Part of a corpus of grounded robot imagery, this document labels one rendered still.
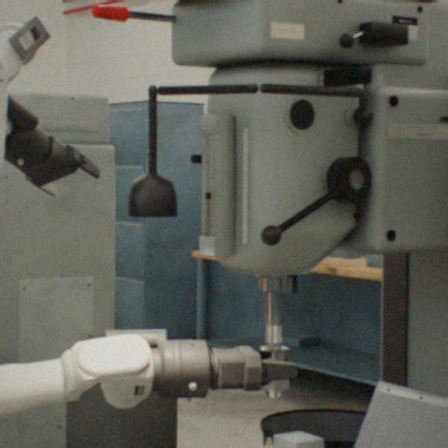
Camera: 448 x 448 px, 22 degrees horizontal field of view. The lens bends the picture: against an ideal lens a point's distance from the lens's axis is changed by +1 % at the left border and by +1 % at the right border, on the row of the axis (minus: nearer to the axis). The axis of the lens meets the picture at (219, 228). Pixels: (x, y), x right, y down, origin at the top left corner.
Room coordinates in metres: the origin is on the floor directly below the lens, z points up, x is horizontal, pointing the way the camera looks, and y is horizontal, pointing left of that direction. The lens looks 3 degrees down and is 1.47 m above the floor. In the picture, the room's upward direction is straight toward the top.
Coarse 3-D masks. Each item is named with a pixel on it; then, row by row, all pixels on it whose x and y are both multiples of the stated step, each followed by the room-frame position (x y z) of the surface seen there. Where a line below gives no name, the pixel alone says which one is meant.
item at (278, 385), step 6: (270, 360) 1.73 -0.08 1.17; (276, 360) 1.73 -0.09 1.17; (282, 360) 1.74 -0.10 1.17; (288, 360) 1.75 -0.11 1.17; (288, 378) 1.75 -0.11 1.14; (264, 384) 1.74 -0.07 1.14; (270, 384) 1.73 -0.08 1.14; (276, 384) 1.73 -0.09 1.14; (282, 384) 1.74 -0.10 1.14; (270, 390) 1.73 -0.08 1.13; (276, 390) 1.73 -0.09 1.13; (282, 390) 1.74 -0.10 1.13
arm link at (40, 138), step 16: (32, 144) 2.09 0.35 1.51; (48, 144) 2.14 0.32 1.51; (16, 160) 2.10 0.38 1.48; (32, 160) 2.10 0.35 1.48; (48, 160) 2.13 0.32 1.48; (64, 160) 2.15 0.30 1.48; (80, 160) 2.16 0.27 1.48; (32, 176) 2.17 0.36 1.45; (48, 176) 2.17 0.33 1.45; (64, 176) 2.17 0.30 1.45
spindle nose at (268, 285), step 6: (264, 282) 1.74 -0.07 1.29; (270, 282) 1.73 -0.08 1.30; (276, 282) 1.73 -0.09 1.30; (282, 282) 1.74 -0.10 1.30; (288, 282) 1.74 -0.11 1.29; (264, 288) 1.74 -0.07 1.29; (270, 288) 1.73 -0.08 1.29; (276, 288) 1.73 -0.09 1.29; (282, 288) 1.74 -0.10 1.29; (288, 288) 1.74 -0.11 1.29
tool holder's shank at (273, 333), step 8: (272, 296) 1.74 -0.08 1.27; (280, 296) 1.75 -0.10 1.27; (272, 304) 1.74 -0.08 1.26; (280, 304) 1.75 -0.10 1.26; (272, 312) 1.74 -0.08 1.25; (280, 312) 1.75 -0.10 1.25; (272, 320) 1.74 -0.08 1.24; (280, 320) 1.75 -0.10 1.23; (272, 328) 1.74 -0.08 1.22; (280, 328) 1.75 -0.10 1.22; (272, 336) 1.74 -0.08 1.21; (280, 336) 1.74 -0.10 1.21; (272, 344) 1.74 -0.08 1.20; (280, 344) 1.75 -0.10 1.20
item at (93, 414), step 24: (96, 384) 2.05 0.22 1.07; (72, 408) 2.13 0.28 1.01; (96, 408) 2.05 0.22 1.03; (120, 408) 1.98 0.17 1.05; (144, 408) 2.00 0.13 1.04; (168, 408) 2.03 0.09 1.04; (72, 432) 2.13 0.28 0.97; (96, 432) 2.05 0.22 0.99; (120, 432) 1.98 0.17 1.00; (144, 432) 2.00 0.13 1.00; (168, 432) 2.03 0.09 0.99
